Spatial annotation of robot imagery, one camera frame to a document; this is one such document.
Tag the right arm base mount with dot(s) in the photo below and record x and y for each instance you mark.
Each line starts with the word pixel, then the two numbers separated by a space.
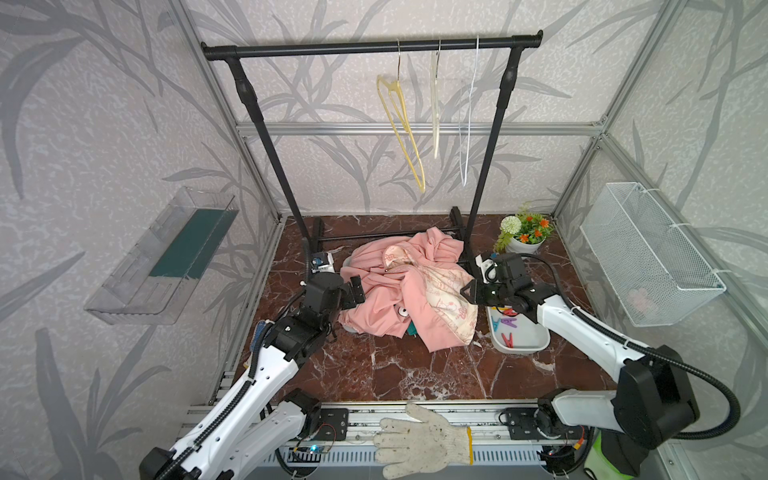
pixel 535 424

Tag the black clothes rack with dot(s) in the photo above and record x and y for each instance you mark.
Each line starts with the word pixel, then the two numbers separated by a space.
pixel 233 56

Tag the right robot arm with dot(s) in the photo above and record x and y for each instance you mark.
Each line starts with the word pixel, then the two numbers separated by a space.
pixel 653 401

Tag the pink jacket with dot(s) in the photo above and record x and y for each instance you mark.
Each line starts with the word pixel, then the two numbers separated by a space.
pixel 412 281

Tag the white plastic tray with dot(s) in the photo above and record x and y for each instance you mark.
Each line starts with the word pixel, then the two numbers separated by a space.
pixel 529 337

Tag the clear acrylic wall shelf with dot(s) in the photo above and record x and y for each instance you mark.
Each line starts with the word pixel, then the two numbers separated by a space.
pixel 156 279

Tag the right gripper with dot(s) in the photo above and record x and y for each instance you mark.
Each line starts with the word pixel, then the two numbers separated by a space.
pixel 473 291

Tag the black rubber glove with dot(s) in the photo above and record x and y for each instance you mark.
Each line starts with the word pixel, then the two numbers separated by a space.
pixel 614 456

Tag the potted artificial flower plant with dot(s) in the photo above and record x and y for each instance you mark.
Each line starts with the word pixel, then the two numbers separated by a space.
pixel 523 232

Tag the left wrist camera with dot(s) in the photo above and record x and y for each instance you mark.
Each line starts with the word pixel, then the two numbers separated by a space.
pixel 322 262

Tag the white wire mesh basket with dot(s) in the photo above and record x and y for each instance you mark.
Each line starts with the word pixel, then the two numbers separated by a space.
pixel 656 272

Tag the white hanger of rainbow jacket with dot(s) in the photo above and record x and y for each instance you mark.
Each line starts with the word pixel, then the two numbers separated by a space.
pixel 465 136

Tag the white knitted work glove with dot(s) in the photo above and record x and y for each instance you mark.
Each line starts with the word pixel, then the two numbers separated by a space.
pixel 426 443

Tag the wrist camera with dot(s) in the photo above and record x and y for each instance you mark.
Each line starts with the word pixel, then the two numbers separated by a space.
pixel 486 265
pixel 322 262

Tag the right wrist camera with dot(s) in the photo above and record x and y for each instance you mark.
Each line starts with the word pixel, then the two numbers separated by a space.
pixel 486 265

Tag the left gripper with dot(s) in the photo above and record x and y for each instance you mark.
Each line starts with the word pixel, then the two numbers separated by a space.
pixel 349 300

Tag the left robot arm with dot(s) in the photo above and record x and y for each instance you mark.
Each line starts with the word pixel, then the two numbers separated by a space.
pixel 240 432

